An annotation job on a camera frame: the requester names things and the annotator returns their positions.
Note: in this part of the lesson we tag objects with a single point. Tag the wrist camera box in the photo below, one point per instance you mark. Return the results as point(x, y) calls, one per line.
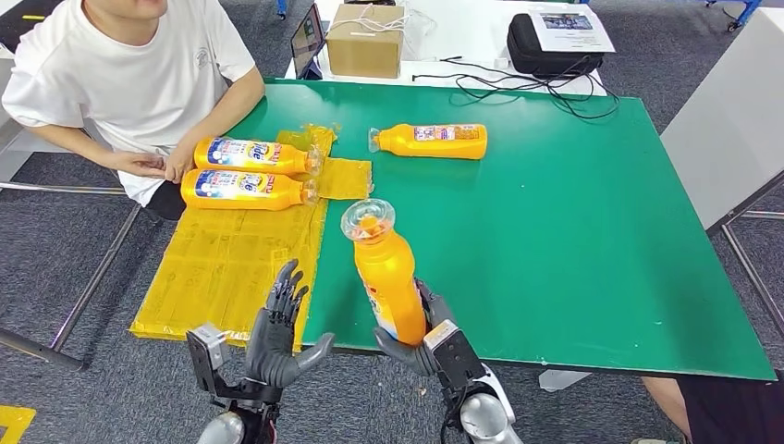
point(205, 352)
point(456, 358)

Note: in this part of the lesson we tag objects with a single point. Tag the white table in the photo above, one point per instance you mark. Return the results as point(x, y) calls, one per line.
point(465, 30)

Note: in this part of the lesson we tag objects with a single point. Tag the person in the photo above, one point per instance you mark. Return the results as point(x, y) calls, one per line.
point(723, 410)
point(135, 80)

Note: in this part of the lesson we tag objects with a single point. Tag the printed paper sheet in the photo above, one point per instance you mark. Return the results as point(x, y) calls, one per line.
point(571, 37)

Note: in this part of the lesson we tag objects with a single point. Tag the brown cardboard box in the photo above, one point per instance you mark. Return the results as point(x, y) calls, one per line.
point(362, 55)

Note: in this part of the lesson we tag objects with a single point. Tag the blue frame leg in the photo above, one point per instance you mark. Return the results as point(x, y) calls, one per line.
point(282, 7)

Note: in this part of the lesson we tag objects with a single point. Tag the person's left hand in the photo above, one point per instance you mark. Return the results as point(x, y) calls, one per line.
point(181, 159)

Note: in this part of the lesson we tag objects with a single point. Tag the yellow taped cardboard mat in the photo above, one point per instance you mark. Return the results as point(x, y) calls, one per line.
point(233, 269)

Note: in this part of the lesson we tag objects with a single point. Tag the black tablet on stand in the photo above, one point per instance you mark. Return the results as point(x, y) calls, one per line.
point(306, 40)

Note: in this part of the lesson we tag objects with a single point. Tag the grey metal frame table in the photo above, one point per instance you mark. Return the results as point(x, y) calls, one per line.
point(37, 350)

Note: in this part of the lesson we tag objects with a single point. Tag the black case with yellow tag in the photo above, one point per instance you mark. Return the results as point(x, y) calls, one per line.
point(15, 24)

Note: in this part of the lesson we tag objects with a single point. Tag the black zip case with paper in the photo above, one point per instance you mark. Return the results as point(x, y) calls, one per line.
point(534, 55)

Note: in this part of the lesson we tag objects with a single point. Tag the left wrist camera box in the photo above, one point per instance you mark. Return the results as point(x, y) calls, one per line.
point(205, 352)

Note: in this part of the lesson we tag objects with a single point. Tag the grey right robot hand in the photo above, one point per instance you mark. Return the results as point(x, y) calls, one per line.
point(438, 312)

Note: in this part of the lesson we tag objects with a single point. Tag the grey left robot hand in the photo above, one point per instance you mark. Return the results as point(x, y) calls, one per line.
point(272, 355)

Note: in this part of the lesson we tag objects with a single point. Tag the person's left forearm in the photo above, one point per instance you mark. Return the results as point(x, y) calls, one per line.
point(233, 113)

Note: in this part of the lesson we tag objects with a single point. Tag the person's right hand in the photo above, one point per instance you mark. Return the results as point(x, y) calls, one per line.
point(138, 165)

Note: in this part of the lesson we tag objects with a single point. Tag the blue metal frame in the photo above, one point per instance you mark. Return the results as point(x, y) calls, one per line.
point(744, 12)

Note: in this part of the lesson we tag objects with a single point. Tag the white table support block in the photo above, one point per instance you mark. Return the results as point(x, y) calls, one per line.
point(563, 381)

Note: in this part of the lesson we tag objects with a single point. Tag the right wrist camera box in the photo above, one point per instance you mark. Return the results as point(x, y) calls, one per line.
point(456, 358)

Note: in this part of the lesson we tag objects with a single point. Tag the grey table with metal legs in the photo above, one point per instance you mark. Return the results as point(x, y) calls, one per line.
point(729, 122)

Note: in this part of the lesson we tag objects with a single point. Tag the white power adapter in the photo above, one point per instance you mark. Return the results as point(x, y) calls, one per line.
point(503, 62)

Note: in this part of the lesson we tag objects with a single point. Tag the person's right forearm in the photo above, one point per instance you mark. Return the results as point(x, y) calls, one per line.
point(67, 144)

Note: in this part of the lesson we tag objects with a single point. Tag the orange detergent bottle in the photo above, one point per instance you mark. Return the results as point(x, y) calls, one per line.
point(288, 196)
point(389, 282)
point(294, 160)
point(429, 149)

